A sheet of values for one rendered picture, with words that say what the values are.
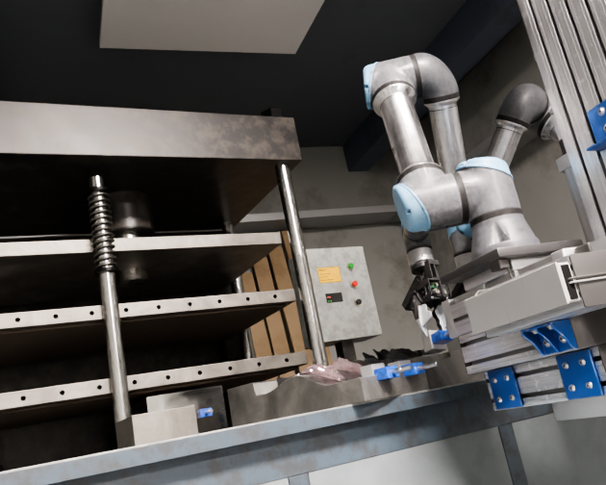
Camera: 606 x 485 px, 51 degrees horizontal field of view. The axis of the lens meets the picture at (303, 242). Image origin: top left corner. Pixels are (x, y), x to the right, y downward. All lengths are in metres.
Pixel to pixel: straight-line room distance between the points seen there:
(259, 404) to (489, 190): 0.83
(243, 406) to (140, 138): 1.11
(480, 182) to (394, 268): 4.26
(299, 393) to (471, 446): 0.48
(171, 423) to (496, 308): 0.80
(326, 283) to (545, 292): 1.66
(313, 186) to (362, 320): 3.03
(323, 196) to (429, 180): 4.20
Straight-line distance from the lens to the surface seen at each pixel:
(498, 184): 1.46
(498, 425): 1.86
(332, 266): 2.72
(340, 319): 2.68
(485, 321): 1.25
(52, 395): 2.22
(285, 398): 1.69
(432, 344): 1.80
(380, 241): 5.70
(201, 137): 2.52
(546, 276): 1.11
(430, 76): 1.73
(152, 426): 1.56
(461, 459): 1.77
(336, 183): 5.73
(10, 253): 2.34
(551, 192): 4.58
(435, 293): 1.82
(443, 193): 1.44
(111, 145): 2.40
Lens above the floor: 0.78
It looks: 15 degrees up
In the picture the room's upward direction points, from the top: 11 degrees counter-clockwise
